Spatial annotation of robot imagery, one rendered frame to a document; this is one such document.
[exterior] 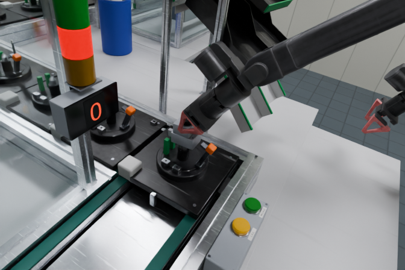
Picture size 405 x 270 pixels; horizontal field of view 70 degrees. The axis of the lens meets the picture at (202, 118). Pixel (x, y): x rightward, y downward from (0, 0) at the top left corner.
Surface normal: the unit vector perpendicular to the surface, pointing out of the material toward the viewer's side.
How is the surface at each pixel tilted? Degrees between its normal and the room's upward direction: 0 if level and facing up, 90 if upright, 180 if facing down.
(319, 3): 90
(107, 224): 0
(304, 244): 0
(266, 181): 0
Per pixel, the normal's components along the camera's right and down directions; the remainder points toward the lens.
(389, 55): -0.52, 0.45
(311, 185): 0.11, -0.80
